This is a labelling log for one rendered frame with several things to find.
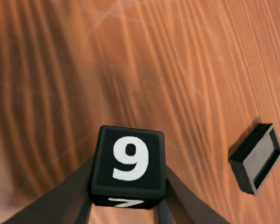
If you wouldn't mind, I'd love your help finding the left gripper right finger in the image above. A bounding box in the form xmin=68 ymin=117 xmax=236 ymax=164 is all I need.
xmin=153 ymin=164 xmax=232 ymax=224

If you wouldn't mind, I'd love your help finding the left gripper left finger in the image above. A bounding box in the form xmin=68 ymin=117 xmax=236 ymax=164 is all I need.
xmin=0 ymin=153 xmax=94 ymax=224

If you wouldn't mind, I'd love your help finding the black number cube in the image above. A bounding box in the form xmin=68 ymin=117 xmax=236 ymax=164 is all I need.
xmin=87 ymin=125 xmax=168 ymax=210

